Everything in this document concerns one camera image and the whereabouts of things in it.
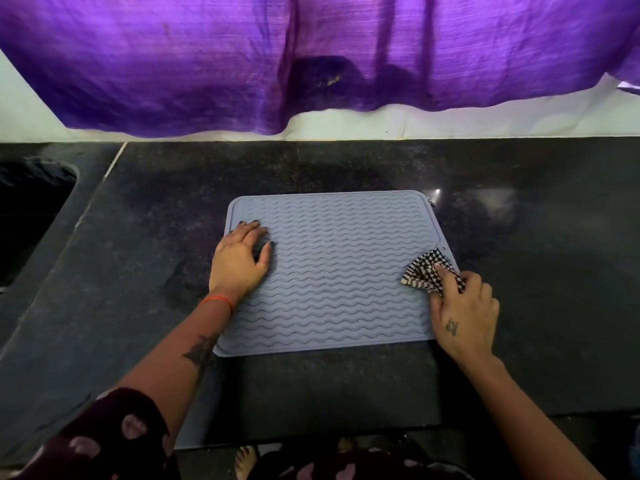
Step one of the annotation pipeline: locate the person's left hand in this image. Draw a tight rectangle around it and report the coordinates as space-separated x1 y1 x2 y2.
208 220 274 306

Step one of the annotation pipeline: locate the person's right hand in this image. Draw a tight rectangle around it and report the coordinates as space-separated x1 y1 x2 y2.
429 263 501 364

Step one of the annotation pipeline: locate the black white checkered cloth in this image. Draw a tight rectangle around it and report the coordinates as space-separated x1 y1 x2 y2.
400 248 467 298

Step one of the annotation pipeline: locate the grey ribbed silicone mat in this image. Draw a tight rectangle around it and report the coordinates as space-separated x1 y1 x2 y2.
213 190 460 357

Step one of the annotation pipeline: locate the person's right forearm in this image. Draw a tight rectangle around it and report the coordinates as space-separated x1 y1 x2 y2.
462 354 607 480

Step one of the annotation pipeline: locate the person's left forearm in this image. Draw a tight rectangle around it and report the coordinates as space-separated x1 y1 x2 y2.
114 296 235 448

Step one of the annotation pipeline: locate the purple hanging cloth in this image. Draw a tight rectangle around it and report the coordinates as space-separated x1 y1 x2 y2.
0 0 640 139

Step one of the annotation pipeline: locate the person's bare foot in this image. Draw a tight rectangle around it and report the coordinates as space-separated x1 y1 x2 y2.
233 445 259 480

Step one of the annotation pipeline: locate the dark recessed sink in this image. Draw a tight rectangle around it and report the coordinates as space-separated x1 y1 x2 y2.
0 159 80 291

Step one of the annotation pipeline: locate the maroon dotted garment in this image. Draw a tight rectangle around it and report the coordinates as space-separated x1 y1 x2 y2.
14 387 473 480

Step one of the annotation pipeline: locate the red thread bracelet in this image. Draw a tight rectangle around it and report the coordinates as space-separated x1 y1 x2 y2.
200 296 235 315

